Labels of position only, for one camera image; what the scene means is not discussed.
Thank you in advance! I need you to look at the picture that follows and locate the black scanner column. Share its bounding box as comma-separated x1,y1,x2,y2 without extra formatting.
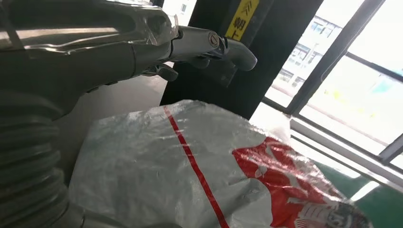
150,0,325,121

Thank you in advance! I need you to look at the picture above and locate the grey red printed plastic package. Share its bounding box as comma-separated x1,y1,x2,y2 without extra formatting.
68,99,374,228

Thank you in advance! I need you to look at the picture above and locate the yellow black warning label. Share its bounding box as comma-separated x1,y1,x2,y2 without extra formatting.
224,0,260,42

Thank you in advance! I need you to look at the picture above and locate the dark window frame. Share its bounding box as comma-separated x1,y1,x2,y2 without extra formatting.
261,0,403,166

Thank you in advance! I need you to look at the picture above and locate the green conveyor belt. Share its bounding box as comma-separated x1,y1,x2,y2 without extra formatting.
314,161,403,228

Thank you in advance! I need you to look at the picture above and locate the aluminium conveyor frame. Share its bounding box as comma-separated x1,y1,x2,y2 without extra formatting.
289,117,403,193

